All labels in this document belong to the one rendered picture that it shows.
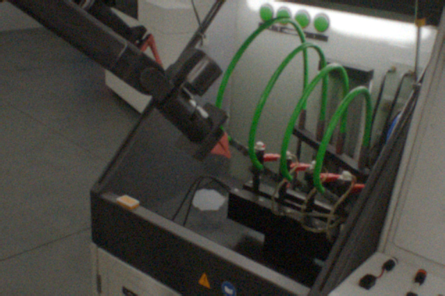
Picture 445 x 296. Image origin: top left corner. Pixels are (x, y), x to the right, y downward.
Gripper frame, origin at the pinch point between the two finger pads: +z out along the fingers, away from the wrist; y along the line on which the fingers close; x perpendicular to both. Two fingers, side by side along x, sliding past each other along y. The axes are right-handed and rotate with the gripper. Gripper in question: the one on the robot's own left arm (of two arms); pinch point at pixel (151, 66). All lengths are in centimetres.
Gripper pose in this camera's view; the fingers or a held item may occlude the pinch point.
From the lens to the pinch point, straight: 126.7
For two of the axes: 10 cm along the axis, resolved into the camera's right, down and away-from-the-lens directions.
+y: -6.6, -0.8, 7.5
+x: -4.6, 8.3, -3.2
